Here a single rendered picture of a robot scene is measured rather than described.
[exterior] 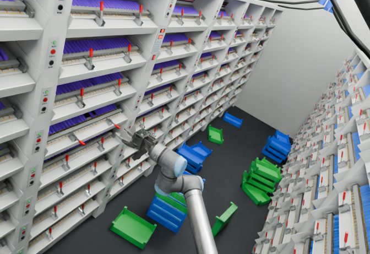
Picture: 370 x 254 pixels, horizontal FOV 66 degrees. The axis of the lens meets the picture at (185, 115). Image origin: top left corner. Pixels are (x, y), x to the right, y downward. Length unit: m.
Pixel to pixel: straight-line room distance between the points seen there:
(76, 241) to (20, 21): 1.65
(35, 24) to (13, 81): 0.21
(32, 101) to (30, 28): 0.29
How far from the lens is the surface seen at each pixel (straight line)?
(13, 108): 1.26
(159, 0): 1.59
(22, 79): 1.14
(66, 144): 1.51
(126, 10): 1.45
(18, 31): 1.02
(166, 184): 1.38
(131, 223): 2.49
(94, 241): 2.34
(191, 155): 3.30
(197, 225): 1.34
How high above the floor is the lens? 1.90
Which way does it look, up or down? 27 degrees down
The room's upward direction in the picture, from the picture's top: 24 degrees clockwise
